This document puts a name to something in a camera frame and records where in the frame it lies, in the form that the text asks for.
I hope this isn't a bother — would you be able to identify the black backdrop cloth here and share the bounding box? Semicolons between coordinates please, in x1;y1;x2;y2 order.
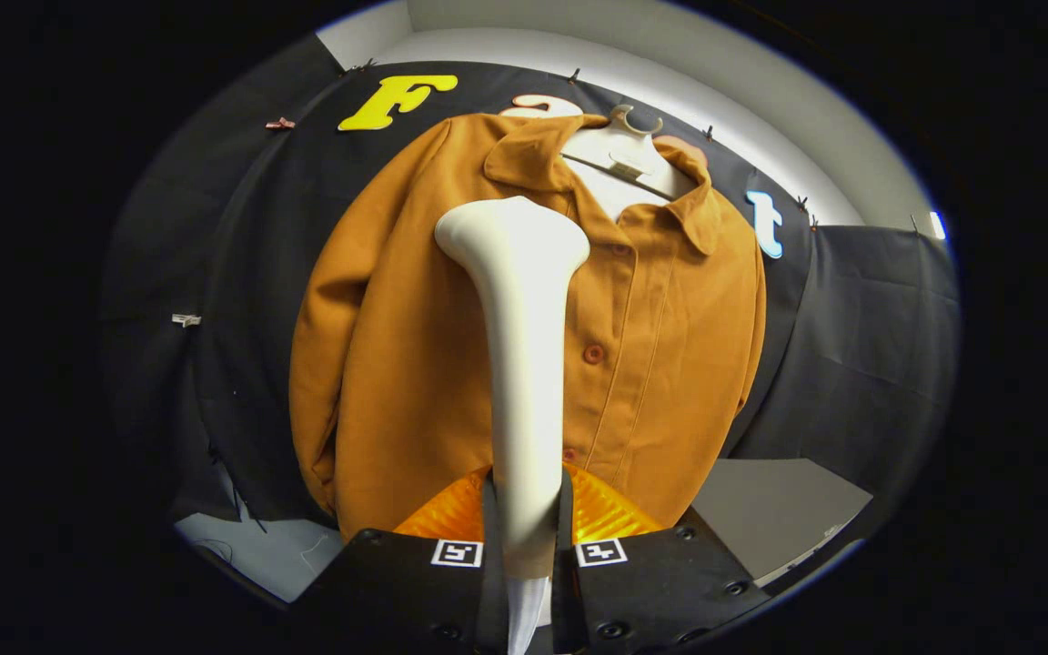
96;35;960;569

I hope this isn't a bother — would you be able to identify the white garment steamer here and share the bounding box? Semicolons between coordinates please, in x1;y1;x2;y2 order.
434;196;591;655

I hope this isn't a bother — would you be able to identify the orange-brown button shirt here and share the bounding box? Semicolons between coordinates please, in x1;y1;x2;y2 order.
289;111;768;544

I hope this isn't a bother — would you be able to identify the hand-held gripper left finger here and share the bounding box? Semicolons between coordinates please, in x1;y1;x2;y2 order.
292;467;509;655

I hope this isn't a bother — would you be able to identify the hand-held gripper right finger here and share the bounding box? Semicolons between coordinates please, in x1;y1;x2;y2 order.
553;464;775;655

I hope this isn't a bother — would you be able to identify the white mannequin torso stand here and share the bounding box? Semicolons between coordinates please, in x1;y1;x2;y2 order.
560;103;700;224

